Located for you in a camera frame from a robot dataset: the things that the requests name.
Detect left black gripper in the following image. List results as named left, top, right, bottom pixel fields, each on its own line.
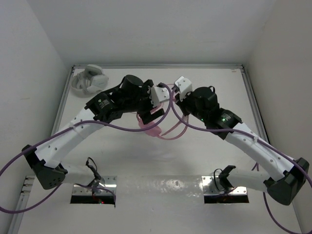
left=121, top=80, right=163, bottom=122

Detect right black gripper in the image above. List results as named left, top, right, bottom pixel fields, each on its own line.
left=175, top=89, right=207, bottom=122

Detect pink headphones with cable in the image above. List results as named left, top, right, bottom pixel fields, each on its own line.
left=136, top=103, right=188, bottom=140

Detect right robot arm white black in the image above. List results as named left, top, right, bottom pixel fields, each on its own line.
left=173, top=86, right=310, bottom=205

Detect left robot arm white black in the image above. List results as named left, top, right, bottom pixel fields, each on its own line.
left=24, top=75, right=170, bottom=190

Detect white grey headphones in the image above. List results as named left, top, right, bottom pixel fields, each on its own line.
left=70, top=64, right=109, bottom=98

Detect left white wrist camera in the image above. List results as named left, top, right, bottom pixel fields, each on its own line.
left=150, top=86, right=170, bottom=107

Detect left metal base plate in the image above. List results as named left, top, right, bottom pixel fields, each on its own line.
left=72, top=176, right=117, bottom=196

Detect metal base plate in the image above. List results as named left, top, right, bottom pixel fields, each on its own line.
left=202, top=175, right=248, bottom=196
left=72, top=176, right=117, bottom=196

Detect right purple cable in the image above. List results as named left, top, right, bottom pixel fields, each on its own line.
left=170, top=90, right=312, bottom=234

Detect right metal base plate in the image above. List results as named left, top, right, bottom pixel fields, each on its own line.
left=202, top=175, right=248, bottom=196

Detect aluminium table frame rail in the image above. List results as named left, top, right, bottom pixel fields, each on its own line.
left=17, top=65, right=285, bottom=234

